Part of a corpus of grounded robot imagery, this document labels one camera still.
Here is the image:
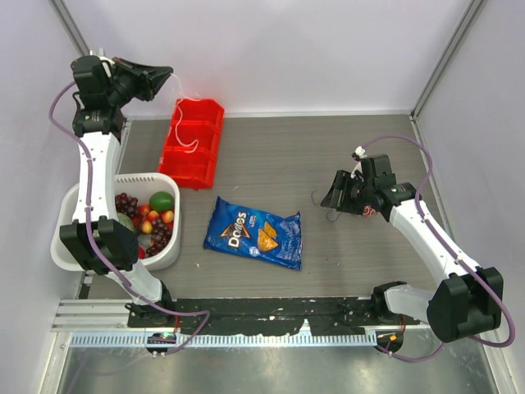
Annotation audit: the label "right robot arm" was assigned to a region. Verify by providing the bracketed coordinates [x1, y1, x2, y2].
[321, 154, 504, 343]

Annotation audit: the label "dark grape bunch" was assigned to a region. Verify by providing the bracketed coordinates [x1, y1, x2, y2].
[145, 219, 173, 258]

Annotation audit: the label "slotted cable duct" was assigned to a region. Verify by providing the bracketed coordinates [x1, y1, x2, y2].
[70, 331, 377, 348]

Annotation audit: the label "purple grape bunch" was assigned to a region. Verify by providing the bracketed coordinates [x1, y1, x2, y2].
[115, 193, 141, 220]

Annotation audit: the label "blue Doritos chip bag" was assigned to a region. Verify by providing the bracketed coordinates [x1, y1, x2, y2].
[203, 197, 303, 271]

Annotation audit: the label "white fruit basket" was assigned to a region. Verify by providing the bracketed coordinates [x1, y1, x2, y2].
[50, 172, 181, 272]

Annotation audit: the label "white cable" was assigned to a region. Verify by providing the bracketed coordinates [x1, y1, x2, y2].
[170, 73, 203, 155]

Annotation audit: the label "green melon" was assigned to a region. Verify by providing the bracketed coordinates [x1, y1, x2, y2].
[117, 213, 135, 233]

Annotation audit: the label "green avocado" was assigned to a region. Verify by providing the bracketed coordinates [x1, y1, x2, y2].
[149, 191, 175, 213]

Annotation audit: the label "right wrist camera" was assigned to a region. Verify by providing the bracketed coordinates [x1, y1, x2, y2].
[351, 145, 367, 179]

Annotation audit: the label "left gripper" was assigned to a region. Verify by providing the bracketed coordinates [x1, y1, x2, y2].
[106, 57, 172, 108]

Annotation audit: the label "red-yellow peaches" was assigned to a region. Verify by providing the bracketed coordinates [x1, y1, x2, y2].
[138, 204, 175, 235]

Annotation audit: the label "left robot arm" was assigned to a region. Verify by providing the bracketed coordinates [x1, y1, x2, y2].
[58, 54, 176, 328]

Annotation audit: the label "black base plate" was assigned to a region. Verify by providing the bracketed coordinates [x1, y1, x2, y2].
[125, 297, 419, 337]

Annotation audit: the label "red plastic bin rack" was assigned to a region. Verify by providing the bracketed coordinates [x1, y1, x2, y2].
[157, 98, 225, 190]

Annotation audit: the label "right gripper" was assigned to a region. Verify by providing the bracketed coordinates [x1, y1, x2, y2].
[321, 170, 374, 216]

